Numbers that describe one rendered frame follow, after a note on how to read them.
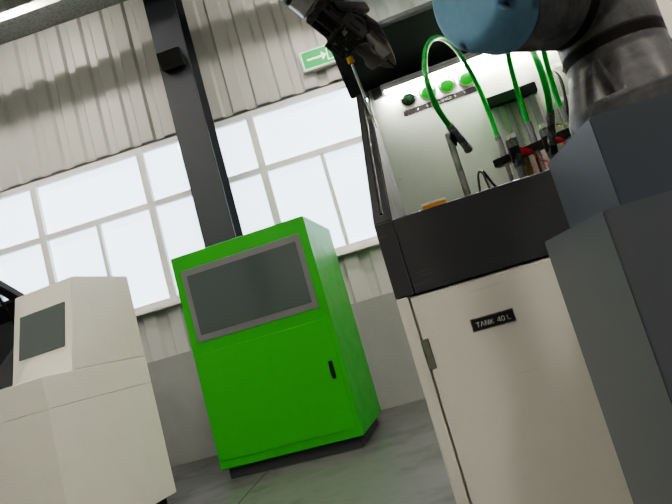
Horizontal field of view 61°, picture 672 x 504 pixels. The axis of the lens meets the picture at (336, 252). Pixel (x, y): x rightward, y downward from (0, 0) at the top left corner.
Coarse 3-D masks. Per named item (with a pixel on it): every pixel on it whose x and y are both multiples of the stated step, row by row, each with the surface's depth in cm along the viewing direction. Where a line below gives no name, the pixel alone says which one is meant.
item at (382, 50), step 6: (366, 36) 120; (372, 36) 121; (378, 36) 121; (372, 42) 120; (378, 42) 122; (384, 42) 122; (378, 48) 120; (384, 48) 122; (390, 48) 123; (378, 54) 119; (384, 54) 121; (390, 54) 123; (390, 60) 124
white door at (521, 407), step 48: (480, 288) 111; (528, 288) 109; (432, 336) 112; (480, 336) 110; (528, 336) 108; (576, 336) 106; (480, 384) 109; (528, 384) 107; (576, 384) 106; (480, 432) 109; (528, 432) 107; (576, 432) 105; (480, 480) 108; (528, 480) 106; (576, 480) 104; (624, 480) 103
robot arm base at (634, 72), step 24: (624, 24) 63; (648, 24) 63; (576, 48) 66; (600, 48) 64; (624, 48) 63; (648, 48) 62; (576, 72) 67; (600, 72) 64; (624, 72) 62; (648, 72) 61; (576, 96) 67; (600, 96) 64; (624, 96) 61; (648, 96) 60; (576, 120) 67
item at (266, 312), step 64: (192, 256) 411; (256, 256) 399; (320, 256) 410; (192, 320) 407; (256, 320) 396; (320, 320) 386; (256, 384) 392; (320, 384) 382; (256, 448) 388; (320, 448) 383
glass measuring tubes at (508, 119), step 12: (528, 84) 161; (492, 96) 163; (504, 96) 162; (528, 96) 162; (492, 108) 163; (504, 108) 163; (516, 108) 164; (528, 108) 163; (540, 108) 162; (504, 120) 164; (516, 120) 164; (540, 120) 160; (504, 132) 162; (516, 132) 161; (504, 144) 162; (528, 144) 162; (528, 156) 162; (528, 168) 160; (540, 168) 159
